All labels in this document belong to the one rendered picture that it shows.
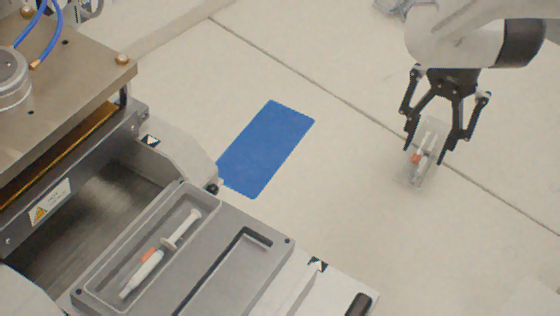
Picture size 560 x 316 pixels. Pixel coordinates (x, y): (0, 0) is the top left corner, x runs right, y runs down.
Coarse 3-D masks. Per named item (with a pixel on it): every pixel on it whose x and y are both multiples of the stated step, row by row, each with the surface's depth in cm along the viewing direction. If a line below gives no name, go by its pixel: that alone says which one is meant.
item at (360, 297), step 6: (360, 294) 75; (366, 294) 75; (354, 300) 75; (360, 300) 75; (366, 300) 75; (354, 306) 74; (360, 306) 74; (366, 306) 74; (348, 312) 74; (354, 312) 74; (360, 312) 74; (366, 312) 74
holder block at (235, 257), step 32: (224, 224) 81; (256, 224) 82; (192, 256) 78; (224, 256) 80; (256, 256) 81; (288, 256) 81; (160, 288) 75; (192, 288) 75; (224, 288) 77; (256, 288) 76
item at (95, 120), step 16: (96, 112) 82; (112, 112) 83; (80, 128) 80; (96, 128) 81; (64, 144) 79; (80, 144) 80; (48, 160) 77; (16, 176) 75; (32, 176) 75; (0, 192) 73; (16, 192) 73; (0, 208) 72
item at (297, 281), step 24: (288, 264) 82; (312, 264) 77; (72, 288) 77; (288, 288) 79; (312, 288) 80; (336, 288) 80; (360, 288) 80; (72, 312) 75; (264, 312) 77; (288, 312) 73; (312, 312) 78; (336, 312) 78
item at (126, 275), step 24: (192, 192) 83; (168, 216) 80; (192, 216) 81; (144, 240) 78; (168, 240) 78; (120, 264) 75; (144, 264) 76; (96, 288) 73; (120, 288) 73; (144, 288) 74
